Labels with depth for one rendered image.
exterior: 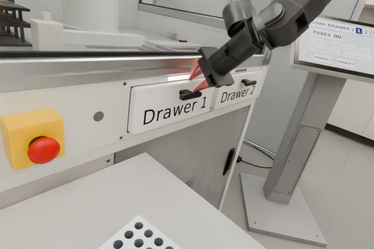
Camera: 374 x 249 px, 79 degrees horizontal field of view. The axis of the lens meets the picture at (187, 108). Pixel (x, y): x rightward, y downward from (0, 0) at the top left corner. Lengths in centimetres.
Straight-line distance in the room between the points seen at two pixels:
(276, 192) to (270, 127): 73
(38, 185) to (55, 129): 16
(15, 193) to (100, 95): 22
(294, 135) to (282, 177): 30
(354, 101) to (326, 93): 196
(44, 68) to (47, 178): 22
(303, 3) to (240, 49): 13
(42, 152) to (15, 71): 12
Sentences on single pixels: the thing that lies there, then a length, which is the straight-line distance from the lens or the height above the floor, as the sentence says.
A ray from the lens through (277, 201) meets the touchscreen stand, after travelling 174.
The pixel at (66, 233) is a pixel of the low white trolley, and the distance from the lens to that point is 42.
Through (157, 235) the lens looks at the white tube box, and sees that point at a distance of 37.
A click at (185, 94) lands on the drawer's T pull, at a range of 54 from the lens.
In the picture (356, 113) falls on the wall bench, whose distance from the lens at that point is 340.
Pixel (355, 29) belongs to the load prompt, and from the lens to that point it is 147.
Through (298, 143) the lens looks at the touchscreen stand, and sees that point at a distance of 151.
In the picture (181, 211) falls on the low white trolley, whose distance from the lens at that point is 45.
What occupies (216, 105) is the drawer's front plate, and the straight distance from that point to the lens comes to 74.
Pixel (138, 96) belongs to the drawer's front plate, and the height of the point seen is 91.
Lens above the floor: 109
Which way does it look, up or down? 23 degrees down
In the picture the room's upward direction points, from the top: 11 degrees clockwise
